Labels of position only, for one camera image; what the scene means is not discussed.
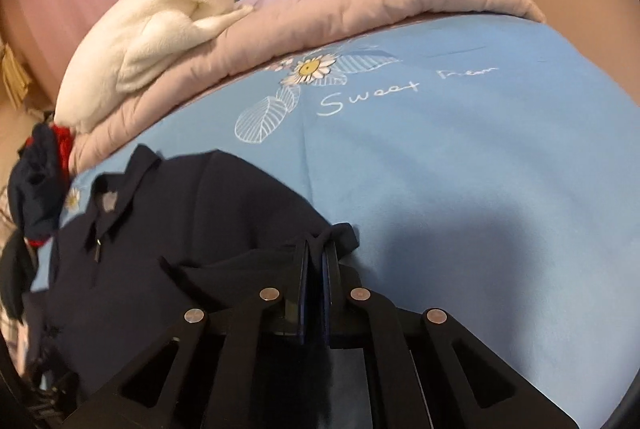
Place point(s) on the navy blue jacket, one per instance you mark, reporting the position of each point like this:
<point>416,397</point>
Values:
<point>162,237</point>

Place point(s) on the pink quilted comforter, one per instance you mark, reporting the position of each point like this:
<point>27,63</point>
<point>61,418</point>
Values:
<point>275,28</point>

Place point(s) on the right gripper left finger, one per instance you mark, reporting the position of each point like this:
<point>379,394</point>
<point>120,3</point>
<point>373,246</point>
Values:
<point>246,367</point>

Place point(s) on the light blue floral bedsheet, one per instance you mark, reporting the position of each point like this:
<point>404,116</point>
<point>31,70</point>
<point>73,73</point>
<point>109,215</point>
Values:
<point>487,169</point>

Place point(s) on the hanging beige tassel cloth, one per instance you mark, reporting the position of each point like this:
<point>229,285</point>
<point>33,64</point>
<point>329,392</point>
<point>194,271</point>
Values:
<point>14,77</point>

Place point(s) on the white fluffy pillow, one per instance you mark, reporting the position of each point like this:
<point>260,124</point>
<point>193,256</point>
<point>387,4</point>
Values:
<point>129,47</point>

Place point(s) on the dark navy crumpled garment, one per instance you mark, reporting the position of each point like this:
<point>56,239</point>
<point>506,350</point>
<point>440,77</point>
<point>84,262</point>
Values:
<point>39,182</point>

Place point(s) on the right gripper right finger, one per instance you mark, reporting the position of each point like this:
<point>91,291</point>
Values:
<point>426,370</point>

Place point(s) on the black folded garment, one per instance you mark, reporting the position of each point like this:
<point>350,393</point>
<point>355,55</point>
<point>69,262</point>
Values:
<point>18,271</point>

